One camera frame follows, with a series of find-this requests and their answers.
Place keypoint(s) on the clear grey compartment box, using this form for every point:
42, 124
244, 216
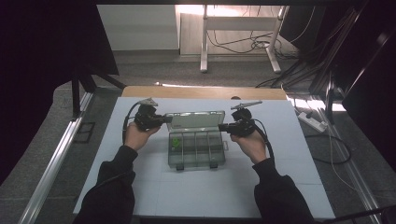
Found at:
196, 146

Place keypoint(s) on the black curtain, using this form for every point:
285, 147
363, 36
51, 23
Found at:
373, 109
37, 77

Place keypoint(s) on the white table mat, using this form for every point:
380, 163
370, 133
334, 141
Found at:
202, 193

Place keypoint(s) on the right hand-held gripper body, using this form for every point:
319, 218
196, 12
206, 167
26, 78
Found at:
243, 126

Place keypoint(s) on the black rod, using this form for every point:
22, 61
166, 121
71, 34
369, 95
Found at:
370, 213

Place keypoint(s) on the person's right hand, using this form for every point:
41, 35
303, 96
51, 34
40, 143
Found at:
253, 147

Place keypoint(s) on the white desk frame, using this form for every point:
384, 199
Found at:
239, 23

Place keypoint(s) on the square floor socket cover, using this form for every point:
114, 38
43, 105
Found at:
84, 132

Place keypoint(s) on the person's left hand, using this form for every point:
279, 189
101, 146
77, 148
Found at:
137, 138

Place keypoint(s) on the white cabinet panel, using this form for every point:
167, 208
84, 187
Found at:
137, 28

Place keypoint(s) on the black metal stand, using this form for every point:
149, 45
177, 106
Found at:
75, 93

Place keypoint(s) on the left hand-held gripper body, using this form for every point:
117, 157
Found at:
148, 119

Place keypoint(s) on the small green plastic part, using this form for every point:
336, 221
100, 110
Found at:
176, 142

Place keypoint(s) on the aluminium floor rail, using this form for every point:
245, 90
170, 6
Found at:
56, 161
358, 180

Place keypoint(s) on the white power strip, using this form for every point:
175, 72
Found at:
312, 122

